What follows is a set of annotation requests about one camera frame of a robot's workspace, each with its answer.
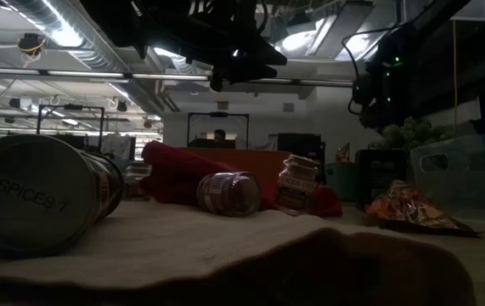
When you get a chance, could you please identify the black yellow ceiling device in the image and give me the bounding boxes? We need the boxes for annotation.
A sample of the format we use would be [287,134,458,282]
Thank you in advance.
[16,32,48,60]

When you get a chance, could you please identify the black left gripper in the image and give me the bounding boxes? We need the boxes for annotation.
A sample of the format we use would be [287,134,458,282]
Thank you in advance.
[182,0,288,93]

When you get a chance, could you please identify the large spices tin can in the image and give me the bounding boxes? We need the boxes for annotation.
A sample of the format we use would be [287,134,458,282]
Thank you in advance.
[0,134,125,259]

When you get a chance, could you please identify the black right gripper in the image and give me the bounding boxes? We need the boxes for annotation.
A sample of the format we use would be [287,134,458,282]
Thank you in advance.
[358,31,417,129]

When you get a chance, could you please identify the black station frame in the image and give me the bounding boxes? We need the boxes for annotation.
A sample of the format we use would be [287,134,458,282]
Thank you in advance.
[186,111,251,150]
[36,104,106,150]

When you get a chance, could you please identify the teal plastic bin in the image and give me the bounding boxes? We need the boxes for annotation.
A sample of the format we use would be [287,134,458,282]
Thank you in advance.
[324,161,360,201]

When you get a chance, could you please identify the black cabinet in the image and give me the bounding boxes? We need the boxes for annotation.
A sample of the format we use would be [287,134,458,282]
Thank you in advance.
[276,132,327,176]

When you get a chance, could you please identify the orange spice packet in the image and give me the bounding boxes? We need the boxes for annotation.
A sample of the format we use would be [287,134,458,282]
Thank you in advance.
[364,178,480,238]
[335,142,352,164]

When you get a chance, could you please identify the silver ventilation duct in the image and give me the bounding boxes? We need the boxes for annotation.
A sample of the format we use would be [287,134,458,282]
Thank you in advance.
[6,0,169,116]

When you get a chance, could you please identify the clear plastic bin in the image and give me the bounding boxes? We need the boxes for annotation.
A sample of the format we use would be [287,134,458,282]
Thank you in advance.
[409,133,485,225]

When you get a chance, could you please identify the artificial green potted plant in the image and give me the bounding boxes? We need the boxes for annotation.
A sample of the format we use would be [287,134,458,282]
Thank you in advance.
[378,116,458,150]

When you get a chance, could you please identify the red cloth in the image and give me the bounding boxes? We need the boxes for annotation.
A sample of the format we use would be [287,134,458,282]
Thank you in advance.
[139,140,345,218]

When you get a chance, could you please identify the silver overhead rail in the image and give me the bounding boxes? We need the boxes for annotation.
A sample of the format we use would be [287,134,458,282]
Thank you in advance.
[0,66,355,89]

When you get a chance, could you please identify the beige cloth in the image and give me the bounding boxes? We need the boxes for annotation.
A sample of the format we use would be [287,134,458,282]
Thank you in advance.
[0,198,477,306]

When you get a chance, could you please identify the small glass spice jar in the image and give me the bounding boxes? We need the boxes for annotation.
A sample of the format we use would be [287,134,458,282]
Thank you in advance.
[195,171,262,219]

